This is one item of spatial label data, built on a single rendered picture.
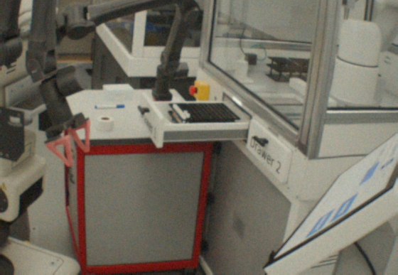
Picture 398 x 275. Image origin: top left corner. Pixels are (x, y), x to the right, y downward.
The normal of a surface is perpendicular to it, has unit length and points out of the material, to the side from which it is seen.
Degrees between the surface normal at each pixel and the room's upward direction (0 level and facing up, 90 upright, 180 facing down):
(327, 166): 90
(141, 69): 90
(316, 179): 90
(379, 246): 90
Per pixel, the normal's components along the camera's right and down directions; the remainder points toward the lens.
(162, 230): 0.32, 0.36
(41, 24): -0.19, 0.27
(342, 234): -0.50, 0.25
